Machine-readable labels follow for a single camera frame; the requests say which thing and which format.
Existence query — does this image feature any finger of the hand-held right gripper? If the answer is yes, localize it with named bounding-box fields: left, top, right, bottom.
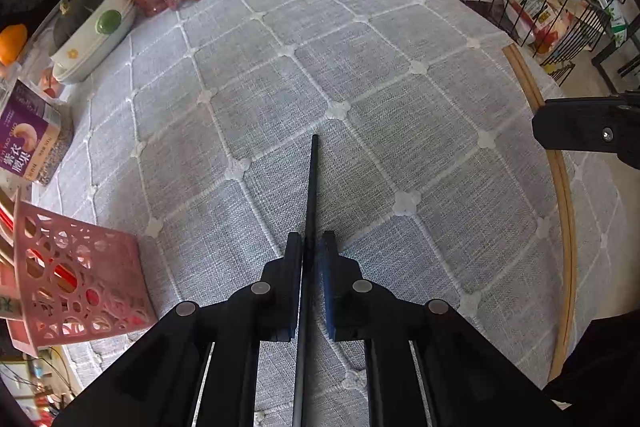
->
left=531, top=91, right=640, bottom=168

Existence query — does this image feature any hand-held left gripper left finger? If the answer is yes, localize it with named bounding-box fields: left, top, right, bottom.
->
left=52, top=231, right=304, bottom=427

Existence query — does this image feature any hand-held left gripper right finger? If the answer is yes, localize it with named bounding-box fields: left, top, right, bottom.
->
left=316, top=230, right=576, bottom=427

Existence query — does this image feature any black chopstick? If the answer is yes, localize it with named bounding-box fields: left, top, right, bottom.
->
left=291, top=134, right=321, bottom=427

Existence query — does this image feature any pink perforated plastic basket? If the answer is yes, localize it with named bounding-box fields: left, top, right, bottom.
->
left=10, top=189, right=158, bottom=353

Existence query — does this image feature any grey checked tablecloth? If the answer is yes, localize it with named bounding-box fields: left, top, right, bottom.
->
left=30, top=0, right=628, bottom=427

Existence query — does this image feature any cream ceramic dish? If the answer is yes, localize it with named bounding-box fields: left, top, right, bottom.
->
left=49, top=0, right=137, bottom=84

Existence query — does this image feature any purple snack box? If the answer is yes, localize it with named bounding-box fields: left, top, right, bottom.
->
left=0, top=79, right=75, bottom=186

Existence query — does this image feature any dark green pumpkin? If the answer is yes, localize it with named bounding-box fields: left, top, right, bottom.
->
left=52, top=0, right=106, bottom=48

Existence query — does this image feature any orange fruit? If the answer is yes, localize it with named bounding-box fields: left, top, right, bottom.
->
left=0, top=24, right=27, bottom=65

